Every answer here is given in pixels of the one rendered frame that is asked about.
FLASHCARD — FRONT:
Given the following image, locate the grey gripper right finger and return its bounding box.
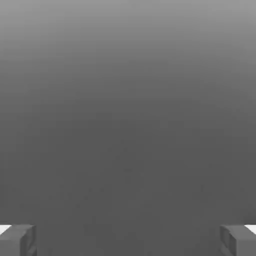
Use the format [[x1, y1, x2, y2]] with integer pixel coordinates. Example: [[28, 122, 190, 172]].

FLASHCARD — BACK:
[[219, 224, 256, 256]]

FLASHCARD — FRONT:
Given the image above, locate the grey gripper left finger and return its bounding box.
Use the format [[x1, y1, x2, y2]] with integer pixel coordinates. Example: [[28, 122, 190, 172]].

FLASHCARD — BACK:
[[0, 224, 38, 256]]

